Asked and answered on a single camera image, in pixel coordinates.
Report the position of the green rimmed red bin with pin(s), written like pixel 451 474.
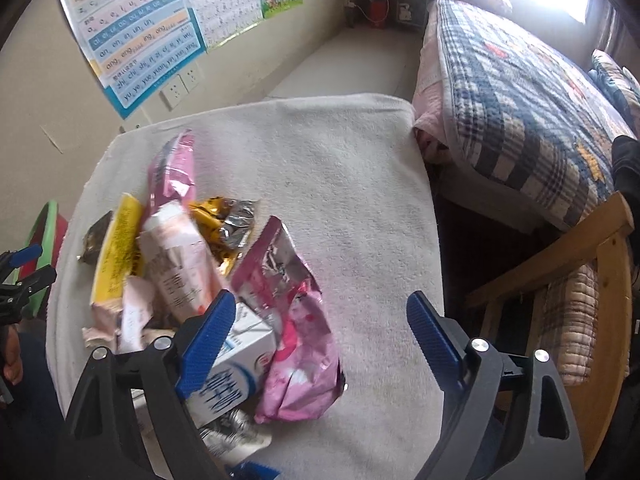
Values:
pixel 47 225

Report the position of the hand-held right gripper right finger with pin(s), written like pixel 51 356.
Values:
pixel 432 340

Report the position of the floral patterned pillow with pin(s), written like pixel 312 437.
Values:
pixel 617 80

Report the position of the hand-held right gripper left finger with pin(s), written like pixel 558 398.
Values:
pixel 210 345

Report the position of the crumpled silver wrapper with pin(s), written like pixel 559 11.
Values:
pixel 241 222

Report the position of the small white box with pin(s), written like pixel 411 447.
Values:
pixel 404 10

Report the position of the blue striped wall poster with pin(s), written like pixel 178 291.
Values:
pixel 130 35

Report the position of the large shiny pink packet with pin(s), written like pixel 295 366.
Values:
pixel 300 340

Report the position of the white and blue milk carton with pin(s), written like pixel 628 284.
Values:
pixel 240 360

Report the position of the wooden chair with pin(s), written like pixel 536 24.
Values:
pixel 612 270

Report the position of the table with white cloth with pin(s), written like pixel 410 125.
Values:
pixel 325 185

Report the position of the dark crumpled wrapper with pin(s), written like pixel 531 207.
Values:
pixel 95 242

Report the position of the plaid chair cushion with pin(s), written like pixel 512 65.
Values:
pixel 575 320

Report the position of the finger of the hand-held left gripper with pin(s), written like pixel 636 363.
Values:
pixel 25 256
pixel 32 280

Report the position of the person's navy trouser leg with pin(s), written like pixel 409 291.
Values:
pixel 27 415

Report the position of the red container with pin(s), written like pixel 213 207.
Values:
pixel 377 10

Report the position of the person's left hand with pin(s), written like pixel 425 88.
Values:
pixel 10 360

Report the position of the bed with patterned bedding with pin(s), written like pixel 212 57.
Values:
pixel 510 100

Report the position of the blue packet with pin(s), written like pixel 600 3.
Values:
pixel 250 472

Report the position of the white chart wall poster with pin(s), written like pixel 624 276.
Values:
pixel 220 0

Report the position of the dark clothing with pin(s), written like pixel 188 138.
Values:
pixel 627 165

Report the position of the pale pink paper wrapper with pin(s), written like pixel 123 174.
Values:
pixel 132 310

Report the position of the yellow snack packet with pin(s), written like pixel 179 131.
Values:
pixel 117 255

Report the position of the pink bed sheet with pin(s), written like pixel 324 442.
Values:
pixel 432 105

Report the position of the white pink snack packet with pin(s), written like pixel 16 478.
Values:
pixel 175 265

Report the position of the white wall socket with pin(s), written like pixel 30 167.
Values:
pixel 175 92
pixel 192 79

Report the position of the slim pink snack packet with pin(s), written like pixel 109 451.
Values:
pixel 172 170

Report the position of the gold yellow candy wrapper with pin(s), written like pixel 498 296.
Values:
pixel 225 256
pixel 207 215

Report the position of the silver foil wrapper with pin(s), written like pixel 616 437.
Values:
pixel 230 435

